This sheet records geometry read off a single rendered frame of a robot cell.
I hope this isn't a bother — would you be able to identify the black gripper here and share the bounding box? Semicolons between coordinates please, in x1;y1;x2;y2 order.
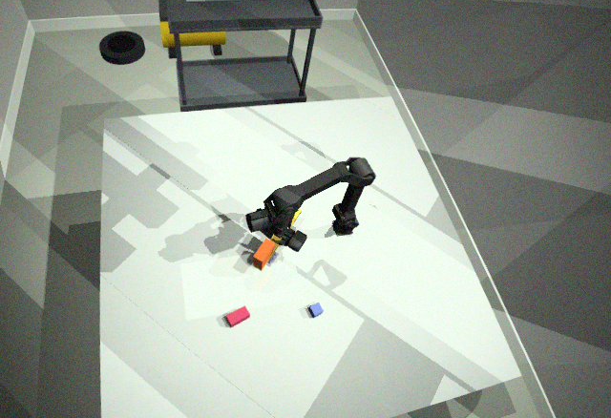
260;223;307;252

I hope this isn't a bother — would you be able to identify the small blue cube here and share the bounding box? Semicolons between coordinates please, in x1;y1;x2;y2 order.
308;303;324;319

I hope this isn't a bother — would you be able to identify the pink rectangular block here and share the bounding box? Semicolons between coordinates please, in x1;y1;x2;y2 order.
226;306;250;327

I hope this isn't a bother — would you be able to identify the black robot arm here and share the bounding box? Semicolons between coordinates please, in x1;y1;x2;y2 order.
245;157;376;237

